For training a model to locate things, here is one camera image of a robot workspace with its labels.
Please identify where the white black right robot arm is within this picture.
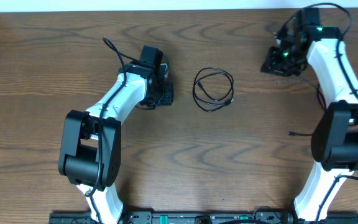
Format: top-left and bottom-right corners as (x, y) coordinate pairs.
(260, 24), (358, 223)

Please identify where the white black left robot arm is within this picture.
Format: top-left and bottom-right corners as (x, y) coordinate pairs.
(58, 62), (173, 223)

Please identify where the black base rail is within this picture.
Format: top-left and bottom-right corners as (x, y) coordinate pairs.
(48, 208), (358, 224)

